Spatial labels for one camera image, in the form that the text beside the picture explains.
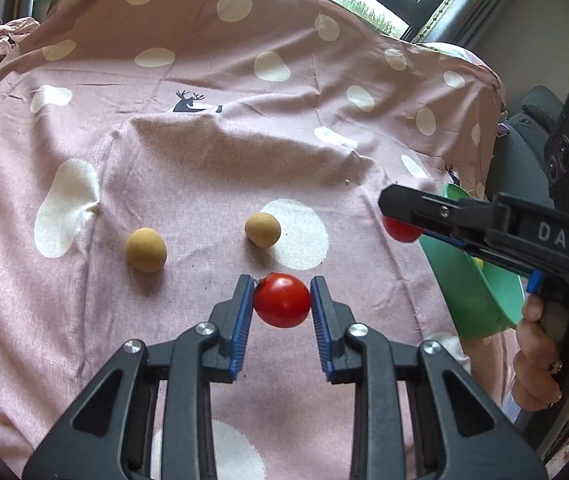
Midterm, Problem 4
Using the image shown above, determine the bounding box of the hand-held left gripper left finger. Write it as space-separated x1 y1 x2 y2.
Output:
23 274 256 480

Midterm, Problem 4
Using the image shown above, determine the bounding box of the green plastic bowl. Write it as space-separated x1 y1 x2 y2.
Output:
418 183 525 340

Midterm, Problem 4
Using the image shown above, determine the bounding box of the pink floral cloth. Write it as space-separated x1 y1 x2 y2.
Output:
0 16 41 111

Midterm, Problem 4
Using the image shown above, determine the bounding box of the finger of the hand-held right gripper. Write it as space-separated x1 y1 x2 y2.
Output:
378 183 496 242
421 230 486 261

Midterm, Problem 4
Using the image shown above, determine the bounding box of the dark grey chair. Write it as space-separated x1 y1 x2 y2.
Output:
484 85 569 211

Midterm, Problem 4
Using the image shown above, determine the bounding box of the tan longan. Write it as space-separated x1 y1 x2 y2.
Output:
126 228 168 274
244 212 282 248

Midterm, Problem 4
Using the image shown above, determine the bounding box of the person's right hand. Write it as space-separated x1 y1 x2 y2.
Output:
511 294 569 411

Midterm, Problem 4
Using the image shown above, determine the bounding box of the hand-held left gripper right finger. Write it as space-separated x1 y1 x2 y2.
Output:
310 276 547 480

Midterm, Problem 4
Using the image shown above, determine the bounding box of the red cherry tomato with stem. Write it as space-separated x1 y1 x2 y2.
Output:
253 273 311 329

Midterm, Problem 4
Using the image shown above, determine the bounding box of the pink polka dot blanket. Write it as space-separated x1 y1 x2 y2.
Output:
0 0 520 480

